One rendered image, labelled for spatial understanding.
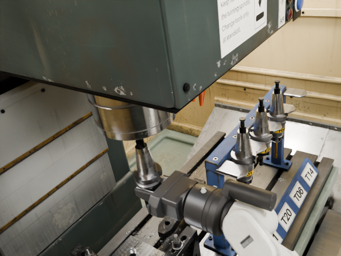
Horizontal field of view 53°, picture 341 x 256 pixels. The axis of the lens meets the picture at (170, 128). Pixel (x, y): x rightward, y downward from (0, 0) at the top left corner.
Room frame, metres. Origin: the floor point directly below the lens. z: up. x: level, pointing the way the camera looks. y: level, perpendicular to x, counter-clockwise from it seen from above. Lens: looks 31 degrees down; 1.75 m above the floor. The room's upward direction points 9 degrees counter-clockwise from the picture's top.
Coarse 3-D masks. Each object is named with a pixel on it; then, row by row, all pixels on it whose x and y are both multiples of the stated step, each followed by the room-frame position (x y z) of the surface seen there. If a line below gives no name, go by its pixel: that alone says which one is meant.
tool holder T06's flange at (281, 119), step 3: (267, 111) 0.88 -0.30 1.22; (285, 111) 0.85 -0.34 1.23; (267, 114) 0.85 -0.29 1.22; (285, 114) 0.85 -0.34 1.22; (267, 117) 0.85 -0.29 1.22; (270, 117) 0.84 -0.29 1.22; (273, 117) 0.83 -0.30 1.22; (276, 117) 0.83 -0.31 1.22; (279, 117) 0.83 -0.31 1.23; (282, 117) 0.82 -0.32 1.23; (285, 117) 0.83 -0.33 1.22; (273, 120) 0.83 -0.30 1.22; (276, 120) 0.83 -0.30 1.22; (279, 120) 0.82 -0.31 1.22; (282, 120) 0.83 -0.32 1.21; (282, 123) 0.82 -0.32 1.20
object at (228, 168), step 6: (222, 162) 0.68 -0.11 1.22; (228, 162) 0.67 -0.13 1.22; (234, 162) 0.67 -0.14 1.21; (222, 168) 0.66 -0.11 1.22; (228, 168) 0.65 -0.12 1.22; (234, 168) 0.65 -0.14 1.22; (240, 168) 0.64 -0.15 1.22; (246, 168) 0.64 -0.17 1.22; (222, 174) 0.64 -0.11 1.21; (228, 174) 0.63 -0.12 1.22; (234, 174) 0.63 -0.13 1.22; (240, 174) 0.62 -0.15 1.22; (246, 174) 0.62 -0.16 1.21
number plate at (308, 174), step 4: (308, 164) 0.92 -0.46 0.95; (304, 168) 0.90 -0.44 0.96; (308, 168) 0.91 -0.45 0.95; (312, 168) 0.91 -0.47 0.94; (304, 172) 0.88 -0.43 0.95; (308, 172) 0.89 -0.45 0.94; (312, 172) 0.90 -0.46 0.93; (304, 176) 0.87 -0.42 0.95; (308, 176) 0.88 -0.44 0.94; (312, 176) 0.89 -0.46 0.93; (304, 180) 0.86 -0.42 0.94; (308, 180) 0.86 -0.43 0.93; (312, 180) 0.87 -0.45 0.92; (308, 184) 0.85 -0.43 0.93
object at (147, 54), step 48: (0, 0) 0.56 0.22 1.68; (48, 0) 0.49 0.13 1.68; (96, 0) 0.42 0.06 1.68; (144, 0) 0.38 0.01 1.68; (192, 0) 0.40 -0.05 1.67; (0, 48) 0.61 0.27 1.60; (48, 48) 0.51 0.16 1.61; (96, 48) 0.44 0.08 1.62; (144, 48) 0.38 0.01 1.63; (192, 48) 0.40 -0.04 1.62; (240, 48) 0.49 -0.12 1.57; (144, 96) 0.39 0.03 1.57; (192, 96) 0.39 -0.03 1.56
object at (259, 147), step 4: (252, 140) 0.75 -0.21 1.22; (252, 144) 0.73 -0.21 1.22; (256, 144) 0.73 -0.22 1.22; (260, 144) 0.73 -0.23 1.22; (264, 144) 0.72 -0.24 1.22; (256, 148) 0.71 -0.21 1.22; (260, 148) 0.71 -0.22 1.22; (264, 148) 0.71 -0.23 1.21; (256, 152) 0.70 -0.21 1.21; (260, 152) 0.70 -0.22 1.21
